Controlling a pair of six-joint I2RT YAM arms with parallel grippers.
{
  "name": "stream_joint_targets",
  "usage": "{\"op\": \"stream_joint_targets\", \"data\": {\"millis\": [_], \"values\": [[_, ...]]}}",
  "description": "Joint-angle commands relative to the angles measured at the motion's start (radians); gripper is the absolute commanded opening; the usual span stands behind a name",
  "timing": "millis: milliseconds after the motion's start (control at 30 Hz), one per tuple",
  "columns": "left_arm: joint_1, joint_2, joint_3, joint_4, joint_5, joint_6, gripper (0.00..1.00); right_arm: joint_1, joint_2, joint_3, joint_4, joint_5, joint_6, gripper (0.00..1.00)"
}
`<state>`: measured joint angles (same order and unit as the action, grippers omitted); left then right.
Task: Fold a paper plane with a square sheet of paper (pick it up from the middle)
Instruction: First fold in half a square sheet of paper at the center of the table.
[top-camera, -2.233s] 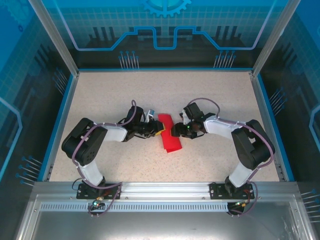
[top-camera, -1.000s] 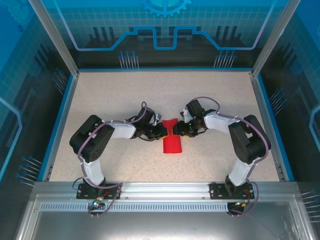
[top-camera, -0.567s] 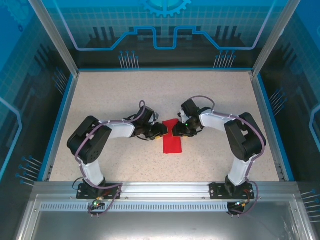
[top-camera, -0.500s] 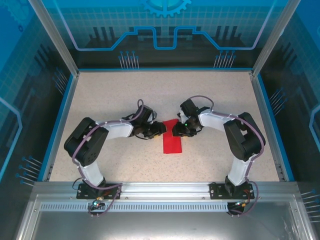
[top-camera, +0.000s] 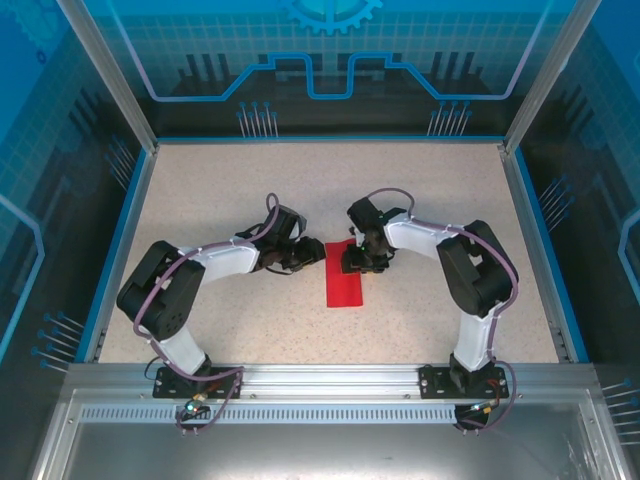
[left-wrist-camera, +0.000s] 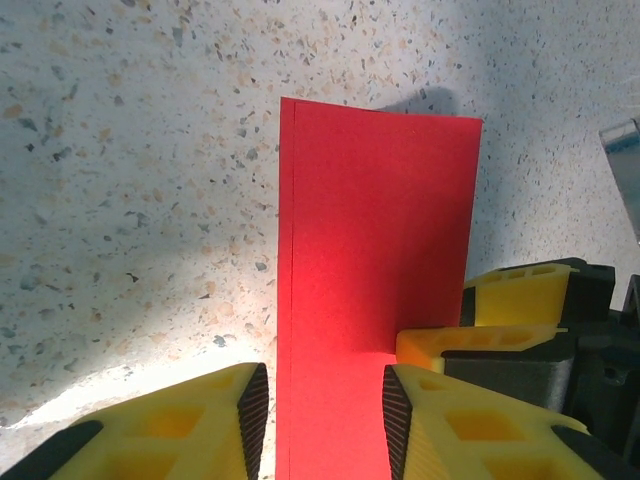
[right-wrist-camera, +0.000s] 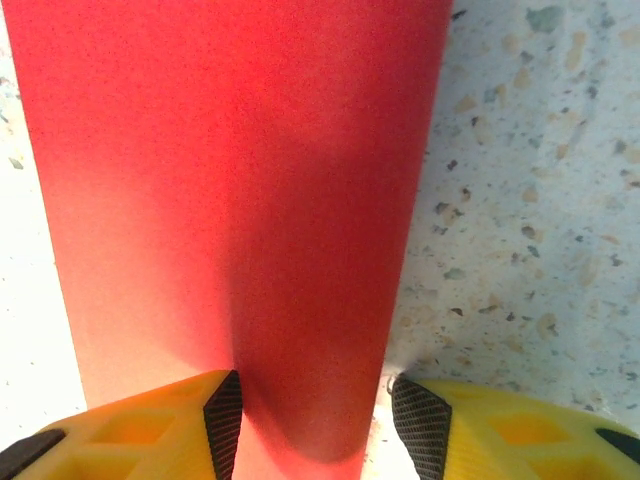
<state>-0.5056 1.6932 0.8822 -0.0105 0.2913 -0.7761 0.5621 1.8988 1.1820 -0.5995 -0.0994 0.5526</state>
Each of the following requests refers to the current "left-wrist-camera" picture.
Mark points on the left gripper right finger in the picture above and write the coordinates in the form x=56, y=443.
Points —
x=480, y=430

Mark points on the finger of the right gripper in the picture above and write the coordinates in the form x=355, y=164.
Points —
x=475, y=340
x=520, y=295

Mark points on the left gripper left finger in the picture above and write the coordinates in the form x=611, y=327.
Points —
x=165, y=430

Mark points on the red paper sheet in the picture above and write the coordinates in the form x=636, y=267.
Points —
x=375, y=225

